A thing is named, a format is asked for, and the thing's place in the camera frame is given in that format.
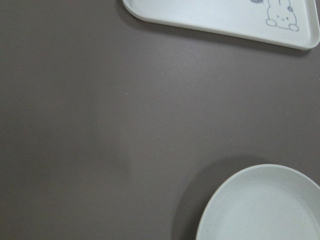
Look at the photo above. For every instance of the cream rabbit tray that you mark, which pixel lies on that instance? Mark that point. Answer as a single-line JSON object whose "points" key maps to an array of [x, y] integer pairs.
{"points": [[288, 23]]}

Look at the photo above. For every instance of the cream round plate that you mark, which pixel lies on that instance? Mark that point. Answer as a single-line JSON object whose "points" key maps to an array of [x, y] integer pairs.
{"points": [[263, 202]]}

